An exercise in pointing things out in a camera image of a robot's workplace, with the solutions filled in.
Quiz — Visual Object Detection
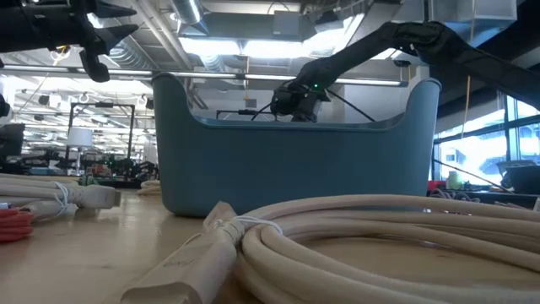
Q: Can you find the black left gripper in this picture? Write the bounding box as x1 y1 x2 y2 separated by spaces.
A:
29 0 140 55

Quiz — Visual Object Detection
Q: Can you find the blue plastic bin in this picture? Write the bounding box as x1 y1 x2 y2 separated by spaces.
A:
151 72 442 218

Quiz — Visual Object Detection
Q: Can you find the thick white cable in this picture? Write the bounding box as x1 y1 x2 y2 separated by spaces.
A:
0 172 122 221
120 193 540 304
135 180 162 197

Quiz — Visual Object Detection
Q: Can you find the maroon cable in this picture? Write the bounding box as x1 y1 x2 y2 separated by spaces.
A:
436 187 481 203

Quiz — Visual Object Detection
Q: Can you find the red cable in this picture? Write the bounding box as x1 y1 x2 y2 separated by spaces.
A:
0 208 35 244

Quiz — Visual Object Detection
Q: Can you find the white floor lamp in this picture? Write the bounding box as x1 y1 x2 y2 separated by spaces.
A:
66 126 95 175

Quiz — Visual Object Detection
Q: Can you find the black background screen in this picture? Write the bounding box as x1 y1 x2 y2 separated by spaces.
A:
0 122 25 160

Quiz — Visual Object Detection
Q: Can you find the pale green jar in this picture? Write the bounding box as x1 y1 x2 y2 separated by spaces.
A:
446 170 465 190

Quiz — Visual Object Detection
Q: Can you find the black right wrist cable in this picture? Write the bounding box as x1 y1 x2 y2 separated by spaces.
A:
251 102 278 122

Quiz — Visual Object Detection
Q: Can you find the low black rig frame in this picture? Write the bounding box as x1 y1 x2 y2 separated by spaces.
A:
215 108 273 122

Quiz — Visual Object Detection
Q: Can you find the tall black rig frame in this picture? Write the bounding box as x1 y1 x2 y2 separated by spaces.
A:
68 101 137 170

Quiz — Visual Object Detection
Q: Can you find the yellow hanging cord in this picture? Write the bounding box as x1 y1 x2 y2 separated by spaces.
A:
461 74 472 138

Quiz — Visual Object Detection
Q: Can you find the black table frame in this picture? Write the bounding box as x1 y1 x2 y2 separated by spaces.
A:
94 179 540 210

